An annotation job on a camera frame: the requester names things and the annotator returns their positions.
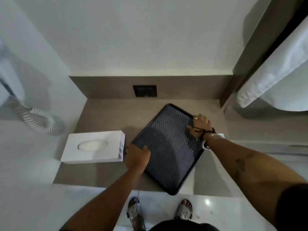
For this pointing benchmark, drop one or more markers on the person's right hand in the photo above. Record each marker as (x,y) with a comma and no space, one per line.
(201,126)

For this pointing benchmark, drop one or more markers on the person's left hand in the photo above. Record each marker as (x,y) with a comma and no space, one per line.
(134,157)

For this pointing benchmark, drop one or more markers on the person's left thumb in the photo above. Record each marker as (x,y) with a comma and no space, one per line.
(146,149)

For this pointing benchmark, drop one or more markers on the person's right thumb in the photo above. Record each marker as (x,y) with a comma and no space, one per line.
(192,130)

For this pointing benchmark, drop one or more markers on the black textured tray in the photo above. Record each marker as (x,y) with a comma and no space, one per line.
(168,146)

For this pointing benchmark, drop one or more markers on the person's left forearm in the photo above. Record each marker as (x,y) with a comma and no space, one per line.
(105,202)

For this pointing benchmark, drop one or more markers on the person's right forearm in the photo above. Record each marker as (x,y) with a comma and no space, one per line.
(247,170)

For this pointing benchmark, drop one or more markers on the white tissue box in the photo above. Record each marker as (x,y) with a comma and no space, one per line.
(93,147)

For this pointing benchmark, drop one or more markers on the person's left sandal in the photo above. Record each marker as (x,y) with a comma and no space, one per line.
(135,212)

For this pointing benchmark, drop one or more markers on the person's sandal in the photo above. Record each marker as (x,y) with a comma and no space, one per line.
(184,210)
(135,212)

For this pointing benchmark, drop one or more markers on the person's right sandal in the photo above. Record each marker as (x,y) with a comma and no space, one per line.
(184,210)

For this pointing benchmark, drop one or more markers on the white hanging towel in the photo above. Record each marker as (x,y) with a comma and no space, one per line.
(276,76)

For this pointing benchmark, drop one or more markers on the person's black clothing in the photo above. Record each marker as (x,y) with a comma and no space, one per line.
(292,206)

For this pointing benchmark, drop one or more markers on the black wall socket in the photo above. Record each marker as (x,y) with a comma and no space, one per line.
(144,91)

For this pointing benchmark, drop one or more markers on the white wall hair dryer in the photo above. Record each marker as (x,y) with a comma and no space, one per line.
(7,69)

